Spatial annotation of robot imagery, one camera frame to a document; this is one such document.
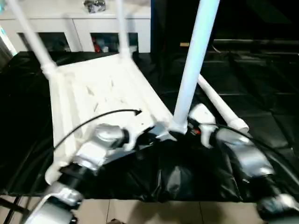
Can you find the white sideboard cabinet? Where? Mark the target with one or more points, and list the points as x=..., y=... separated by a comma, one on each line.
x=70, y=21

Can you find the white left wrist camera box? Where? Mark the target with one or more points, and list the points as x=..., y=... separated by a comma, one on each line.
x=140, y=128

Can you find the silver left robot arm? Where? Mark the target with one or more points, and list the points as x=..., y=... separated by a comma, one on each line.
x=79, y=163

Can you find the black folding table frame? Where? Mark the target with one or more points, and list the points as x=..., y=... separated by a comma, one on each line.
x=11, y=205

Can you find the black low shelf board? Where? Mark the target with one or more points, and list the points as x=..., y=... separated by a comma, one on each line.
x=257, y=43

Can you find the grey crumpled object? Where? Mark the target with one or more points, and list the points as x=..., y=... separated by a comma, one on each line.
x=95, y=5

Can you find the white plastic table top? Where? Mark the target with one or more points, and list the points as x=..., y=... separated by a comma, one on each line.
x=98, y=93

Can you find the red bottle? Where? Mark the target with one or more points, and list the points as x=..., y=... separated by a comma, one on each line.
x=96, y=46

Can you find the black plastic mat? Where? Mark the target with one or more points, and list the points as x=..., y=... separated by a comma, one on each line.
x=261, y=93

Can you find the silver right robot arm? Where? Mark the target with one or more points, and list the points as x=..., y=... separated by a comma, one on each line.
x=247, y=158

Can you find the small yellow label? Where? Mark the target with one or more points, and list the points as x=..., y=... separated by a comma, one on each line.
x=184, y=45

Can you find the white plastic table leg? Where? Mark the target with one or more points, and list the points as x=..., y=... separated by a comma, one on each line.
x=32, y=37
x=194, y=60
x=123, y=28
x=222, y=105

